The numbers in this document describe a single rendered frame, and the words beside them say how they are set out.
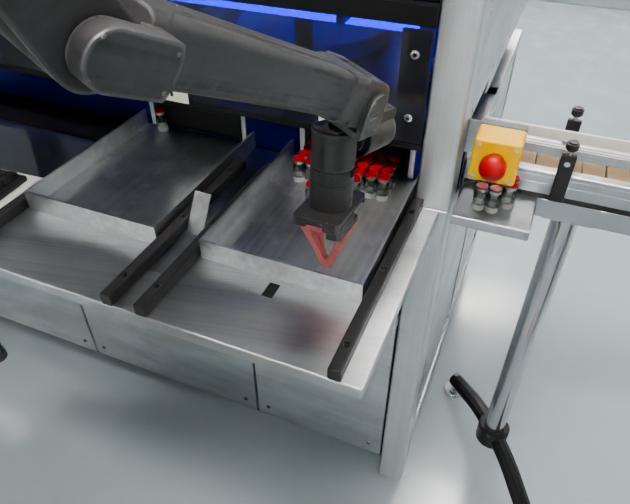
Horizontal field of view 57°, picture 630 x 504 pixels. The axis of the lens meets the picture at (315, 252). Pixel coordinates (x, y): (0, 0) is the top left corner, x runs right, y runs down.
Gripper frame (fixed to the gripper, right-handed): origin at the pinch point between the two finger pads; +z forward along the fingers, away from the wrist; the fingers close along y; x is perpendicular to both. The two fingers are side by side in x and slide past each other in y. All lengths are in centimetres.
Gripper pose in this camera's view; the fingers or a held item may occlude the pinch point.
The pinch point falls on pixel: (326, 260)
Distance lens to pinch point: 80.4
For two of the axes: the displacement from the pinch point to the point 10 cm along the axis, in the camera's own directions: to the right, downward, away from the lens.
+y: 3.9, -4.9, 7.8
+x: -9.2, -2.4, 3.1
